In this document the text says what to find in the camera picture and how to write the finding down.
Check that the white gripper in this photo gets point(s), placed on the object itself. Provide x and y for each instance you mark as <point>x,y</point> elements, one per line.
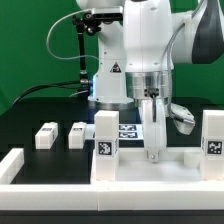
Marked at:
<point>154,128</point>

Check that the white desk top tray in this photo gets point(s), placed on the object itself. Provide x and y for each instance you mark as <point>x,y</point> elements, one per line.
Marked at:
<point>176,164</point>

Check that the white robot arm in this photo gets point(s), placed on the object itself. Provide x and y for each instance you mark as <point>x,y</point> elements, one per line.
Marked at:
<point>140,41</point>

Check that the fiducial marker sheet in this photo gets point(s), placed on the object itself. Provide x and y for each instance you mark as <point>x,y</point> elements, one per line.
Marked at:
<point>126,132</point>

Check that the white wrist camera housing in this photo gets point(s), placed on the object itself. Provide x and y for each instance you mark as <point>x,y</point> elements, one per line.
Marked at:
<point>184,120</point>

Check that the white left fence rail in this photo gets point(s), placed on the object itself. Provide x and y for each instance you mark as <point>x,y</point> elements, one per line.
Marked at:
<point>11,165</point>

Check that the white fence rail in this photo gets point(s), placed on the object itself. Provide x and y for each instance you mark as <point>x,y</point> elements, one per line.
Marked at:
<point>11,165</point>
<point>145,196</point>

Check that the white front fence rail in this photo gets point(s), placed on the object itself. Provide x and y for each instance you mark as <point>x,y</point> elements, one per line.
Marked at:
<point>145,196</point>

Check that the black camera on mount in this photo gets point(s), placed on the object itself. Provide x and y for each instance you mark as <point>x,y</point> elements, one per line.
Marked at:
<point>105,14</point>

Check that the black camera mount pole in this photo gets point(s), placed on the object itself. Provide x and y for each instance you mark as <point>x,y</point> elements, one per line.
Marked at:
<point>85,25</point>

